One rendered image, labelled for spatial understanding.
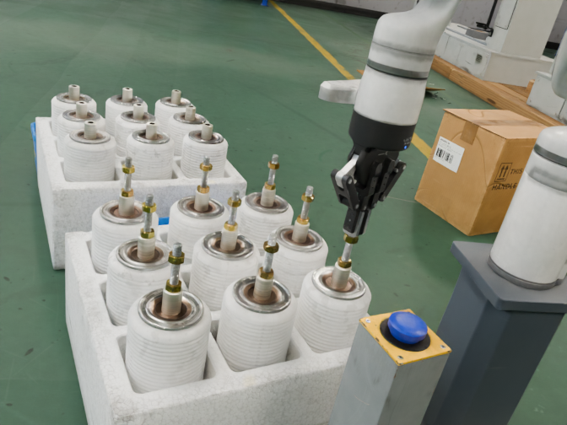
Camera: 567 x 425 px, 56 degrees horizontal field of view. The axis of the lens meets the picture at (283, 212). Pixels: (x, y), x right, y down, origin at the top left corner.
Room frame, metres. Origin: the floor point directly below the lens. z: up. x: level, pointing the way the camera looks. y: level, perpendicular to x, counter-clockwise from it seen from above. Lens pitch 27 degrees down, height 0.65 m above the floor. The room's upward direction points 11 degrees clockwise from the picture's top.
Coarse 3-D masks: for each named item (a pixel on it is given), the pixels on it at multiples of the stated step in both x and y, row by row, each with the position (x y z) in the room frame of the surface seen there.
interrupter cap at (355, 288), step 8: (320, 272) 0.63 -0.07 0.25; (328, 272) 0.64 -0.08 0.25; (352, 272) 0.65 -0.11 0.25; (312, 280) 0.61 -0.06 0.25; (320, 280) 0.61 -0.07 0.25; (328, 280) 0.62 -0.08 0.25; (352, 280) 0.63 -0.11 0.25; (360, 280) 0.63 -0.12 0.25; (320, 288) 0.59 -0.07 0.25; (328, 288) 0.60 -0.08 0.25; (336, 288) 0.61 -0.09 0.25; (344, 288) 0.61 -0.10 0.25; (352, 288) 0.61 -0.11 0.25; (360, 288) 0.61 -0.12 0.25; (328, 296) 0.58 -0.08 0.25; (336, 296) 0.58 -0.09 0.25; (344, 296) 0.59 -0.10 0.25; (352, 296) 0.59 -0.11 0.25; (360, 296) 0.59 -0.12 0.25
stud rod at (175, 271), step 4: (176, 244) 0.49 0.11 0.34; (180, 244) 0.50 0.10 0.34; (176, 248) 0.49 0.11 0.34; (180, 248) 0.49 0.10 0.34; (172, 252) 0.49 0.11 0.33; (176, 252) 0.49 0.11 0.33; (180, 252) 0.49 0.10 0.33; (176, 256) 0.49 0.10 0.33; (172, 264) 0.49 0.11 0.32; (172, 268) 0.49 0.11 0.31; (176, 268) 0.49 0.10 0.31; (172, 272) 0.49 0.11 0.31; (176, 272) 0.49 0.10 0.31; (172, 276) 0.49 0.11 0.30; (176, 276) 0.49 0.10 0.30; (172, 280) 0.49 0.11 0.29; (176, 280) 0.49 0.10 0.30; (172, 284) 0.49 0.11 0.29; (176, 284) 0.49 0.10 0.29
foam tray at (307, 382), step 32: (96, 288) 0.59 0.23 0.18; (96, 320) 0.53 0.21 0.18; (96, 352) 0.48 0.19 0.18; (288, 352) 0.57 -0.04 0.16; (96, 384) 0.47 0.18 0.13; (128, 384) 0.44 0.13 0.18; (192, 384) 0.46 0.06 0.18; (224, 384) 0.47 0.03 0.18; (256, 384) 0.48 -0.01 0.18; (288, 384) 0.50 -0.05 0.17; (320, 384) 0.53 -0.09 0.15; (96, 416) 0.47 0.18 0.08; (128, 416) 0.40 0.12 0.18; (160, 416) 0.42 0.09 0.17; (192, 416) 0.44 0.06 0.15; (224, 416) 0.46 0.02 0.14; (256, 416) 0.48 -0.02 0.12; (288, 416) 0.51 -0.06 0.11; (320, 416) 0.54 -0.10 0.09
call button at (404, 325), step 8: (400, 312) 0.47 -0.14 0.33; (408, 312) 0.47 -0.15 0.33; (392, 320) 0.45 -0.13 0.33; (400, 320) 0.45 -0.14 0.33; (408, 320) 0.45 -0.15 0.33; (416, 320) 0.46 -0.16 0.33; (392, 328) 0.44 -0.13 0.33; (400, 328) 0.44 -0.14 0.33; (408, 328) 0.44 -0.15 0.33; (416, 328) 0.44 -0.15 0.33; (424, 328) 0.45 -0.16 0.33; (400, 336) 0.43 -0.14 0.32; (408, 336) 0.43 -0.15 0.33; (416, 336) 0.43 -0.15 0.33; (424, 336) 0.44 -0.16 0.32
